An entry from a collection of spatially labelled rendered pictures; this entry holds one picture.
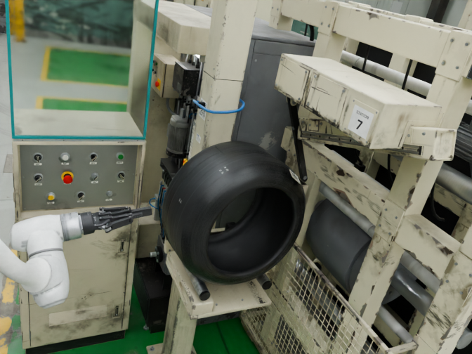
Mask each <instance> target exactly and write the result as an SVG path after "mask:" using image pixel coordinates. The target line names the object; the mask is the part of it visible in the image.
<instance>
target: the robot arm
mask: <svg viewBox="0 0 472 354"><path fill-rule="evenodd" d="M99 209H100V211H99V212H95V213H94V214H92V213H91V212H90V211H87V212H84V213H80V215H78V213H77V212H72V213H68V214H61V215H44V216H37V217H34V218H29V219H26V220H23V221H20V222H18V223H16V224H14V225H13V226H12V227H11V229H10V241H11V246H12V248H13V249H14V250H17V251H21V252H25V251H27V254H28V257H29V261H28V262H26V263H24V262H22V261H21V260H20V259H19V258H18V257H17V256H16V255H15V254H14V253H13V252H12V251H11V250H10V249H9V248H8V247H7V246H6V245H5V244H4V243H3V242H2V241H1V239H0V272H2V273H3V274H4V275H5V276H6V277H8V278H10V279H11V280H13V281H15V282H17V283H20V284H21V285H22V287H23V289H24V290H26V291H28V292H29V293H30V294H31V295H33V299H34V301H35V302H36V303H37V305H38V306H39V307H42V308H45V309H47V308H50V307H53V306H56V305H59V304H61V303H64V302H65V299H66V298H67V296H68V293H69V288H70V281H69V274H68V269H67V263H66V260H65V257H64V253H63V242H64V241H69V240H75V239H79V238H81V237H82V235H81V234H84V235H88V234H92V233H94V232H95V230H105V233H109V232H111V231H112V230H115V229H117V228H120V227H123V226H125V225H128V224H131V223H132V222H133V220H134V219H135V218H140V217H144V216H151V215H152V208H151V206H146V207H142V208H138V209H131V207H129V208H128V207H127V206H122V207H110V208H105V207H100V208H99Z"/></svg>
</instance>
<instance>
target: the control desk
mask: <svg viewBox="0 0 472 354"><path fill-rule="evenodd" d="M12 148H13V161H12V163H13V189H14V192H13V201H14V203H15V223H18V222H20V221H23V220H26V219H29V218H34V217H37V216H44V215H61V214H68V213H72V212H77V213H78V215H80V213H84V212H87V211H90V212H91V213H92V214H94V213H95V212H99V211H100V209H99V208H100V207H105V208H110V207H128V208H129V207H131V209H138V208H140V200H141V192H142V185H143V171H144V163H145V149H146V141H145V140H134V139H14V138H12ZM138 219H139V218H135V219H134V220H133V222H132V223H131V224H128V225H125V226H123V227H120V228H117V229H115V230H112V231H111V232H109V233H105V230H95V232H94V233H92V234H88V235H84V234H81V235H82V237H81V238H79V239H75V240H69V241H64V242H63V253H64V257H65V260H66V263H67V269H68V274H69V281H70V288H69V293H68V296H67V298H66V299H65V302H64V303H61V304H59V305H56V306H53V307H50V308H47V309H45V308H42V307H39V306H38V305H37V303H36V302H35V301H34V299H33V295H31V294H30V293H29V292H28V291H26V290H24V289H23V287H22V285H21V284H20V283H18V285H19V295H18V298H19V304H20V326H21V334H22V349H25V354H49V353H55V352H59V351H63V350H69V349H73V348H80V347H84V346H90V345H94V344H98V343H105V342H108V341H115V340H119V339H124V336H125V330H126V329H128V328H129V313H130V306H131V292H132V284H133V270H134V263H135V255H136V241H137V234H138Z"/></svg>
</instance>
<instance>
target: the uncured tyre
mask: <svg viewBox="0 0 472 354"><path fill-rule="evenodd" d="M215 147H217V148H218V149H219V150H220V151H221V152H220V151H219V150H218V149H217V148H215ZM222 152H223V153H222ZM224 166H227V167H228V168H229V169H230V171H228V172H227V173H225V174H223V175H220V173H219V172H217V171H218V170H219V169H221V168H223V167H224ZM289 170H291V171H292V172H293V170H292V169H291V168H290V167H288V166H287V165H286V164H285V163H283V162H281V161H280V160H279V159H278V158H276V157H274V156H273V155H272V154H270V153H269V152H268V151H266V150H264V149H263V148H261V147H259V146H257V145H254V144H252V143H245V142H241V141H228V142H224V143H219V144H215V145H212V146H210V147H208V148H206V149H204V150H202V151H201V152H198V153H197V154H196V155H195V156H193V157H192V158H190V159H189V160H188V161H187V162H186V163H185V164H184V165H183V166H182V167H181V168H180V169H179V170H178V172H177V173H176V175H175V176H174V177H173V179H172V180H171V182H170V184H169V186H168V188H167V190H166V193H165V196H164V200H163V204H162V225H163V229H164V234H165V235H166V238H167V240H168V242H169V244H170V245H171V246H172V248H173V250H174V251H175V252H176V254H177V255H178V257H179V259H180V260H181V261H182V263H183V265H184V266H185V267H186V268H187V269H188V271H189V272H190V273H192V274H193V275H194V276H195V277H197V278H199V279H200V280H202V281H204V282H206V283H209V284H214V285H232V284H239V283H243V282H248V281H250V280H253V279H255V278H257V277H259V276H261V275H263V274H264V273H266V272H268V271H269V270H270V269H271V268H273V267H274V266H276V265H277V264H278V263H279V262H280V261H281V260H282V259H283V258H284V257H285V255H286V254H287V253H288V252H289V250H290V249H291V248H292V246H293V245H294V243H295V241H296V239H297V237H298V236H299V233H300V231H301V227H302V224H303V218H304V213H305V208H306V198H305V193H304V189H303V186H302V184H300V183H301V182H300V183H298V182H297V181H296V180H295V179H294V178H292V176H291V173H290V171H289ZM293 173H294V172H293ZM255 189H256V194H255V197H254V200H253V202H252V204H251V206H250V208H249V210H248V211H247V212H246V214H245V215H244V216H243V217H242V218H241V219H240V220H239V221H238V222H237V223H236V224H234V226H232V227H230V228H228V229H227V230H224V231H223V232H219V233H216V234H213V235H210V233H211V229H212V228H213V226H214V223H215V222H216V220H217V218H218V217H219V216H220V214H221V213H222V212H223V210H224V209H225V208H226V207H227V206H228V205H229V204H230V203H231V202H233V201H234V200H235V199H237V198H238V197H240V196H241V195H243V194H245V193H247V192H249V191H252V190H255ZM179 197H182V199H183V202H182V204H181V205H180V204H179V203H178V199H179Z"/></svg>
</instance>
